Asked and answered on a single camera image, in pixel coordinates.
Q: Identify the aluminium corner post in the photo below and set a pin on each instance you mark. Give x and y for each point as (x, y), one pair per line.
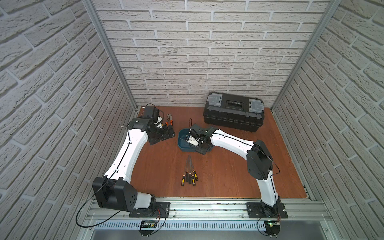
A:
(323, 22)
(98, 24)

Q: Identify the file two yellow black handle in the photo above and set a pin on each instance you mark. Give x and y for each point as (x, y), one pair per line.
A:
(187, 181)

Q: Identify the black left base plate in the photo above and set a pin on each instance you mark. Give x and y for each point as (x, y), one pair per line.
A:
(157, 209)

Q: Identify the aluminium corner post left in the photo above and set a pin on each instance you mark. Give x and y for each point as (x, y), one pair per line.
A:
(98, 24)

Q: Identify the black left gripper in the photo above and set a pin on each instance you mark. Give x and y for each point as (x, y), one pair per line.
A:
(166, 130)

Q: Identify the aluminium corner post right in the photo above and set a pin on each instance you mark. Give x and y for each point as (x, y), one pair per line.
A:
(323, 22)

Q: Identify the right base circuit board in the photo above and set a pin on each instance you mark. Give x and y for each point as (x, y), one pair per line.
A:
(272, 225)

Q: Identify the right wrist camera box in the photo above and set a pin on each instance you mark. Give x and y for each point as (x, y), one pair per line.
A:
(196, 131)

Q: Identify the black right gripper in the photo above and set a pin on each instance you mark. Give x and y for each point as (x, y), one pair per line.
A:
(202, 151)

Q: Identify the aluminium front rail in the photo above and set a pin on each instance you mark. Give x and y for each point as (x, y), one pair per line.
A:
(209, 215)

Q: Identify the file three yellow black handle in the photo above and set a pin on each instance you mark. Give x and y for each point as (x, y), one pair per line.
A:
(190, 170)

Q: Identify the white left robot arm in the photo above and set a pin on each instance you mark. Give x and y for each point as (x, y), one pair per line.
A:
(113, 190)

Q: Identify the file four yellow black handle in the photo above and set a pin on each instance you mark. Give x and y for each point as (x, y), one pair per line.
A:
(193, 180)

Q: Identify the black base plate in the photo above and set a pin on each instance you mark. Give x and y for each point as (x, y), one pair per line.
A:
(157, 209)
(261, 210)

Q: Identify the base circuit board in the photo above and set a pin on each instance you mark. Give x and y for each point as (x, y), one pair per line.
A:
(272, 225)
(146, 224)

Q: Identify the left base circuit board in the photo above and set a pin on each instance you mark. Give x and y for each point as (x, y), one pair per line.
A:
(146, 224)

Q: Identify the orange handled pliers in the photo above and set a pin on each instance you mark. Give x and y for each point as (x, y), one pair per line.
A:
(169, 121)

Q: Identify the black plastic toolbox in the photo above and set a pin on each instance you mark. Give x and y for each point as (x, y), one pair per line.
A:
(233, 111)

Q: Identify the teal plastic storage box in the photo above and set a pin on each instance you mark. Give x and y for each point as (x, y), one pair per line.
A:
(186, 142)

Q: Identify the file one yellow black handle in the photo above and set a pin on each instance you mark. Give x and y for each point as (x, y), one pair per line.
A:
(185, 174)

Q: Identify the file five yellow black handle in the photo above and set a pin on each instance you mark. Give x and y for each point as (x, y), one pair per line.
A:
(194, 171)

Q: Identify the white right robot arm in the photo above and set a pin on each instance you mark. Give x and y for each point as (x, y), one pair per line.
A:
(259, 160)

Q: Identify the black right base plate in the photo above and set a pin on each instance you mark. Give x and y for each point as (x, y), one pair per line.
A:
(261, 210)

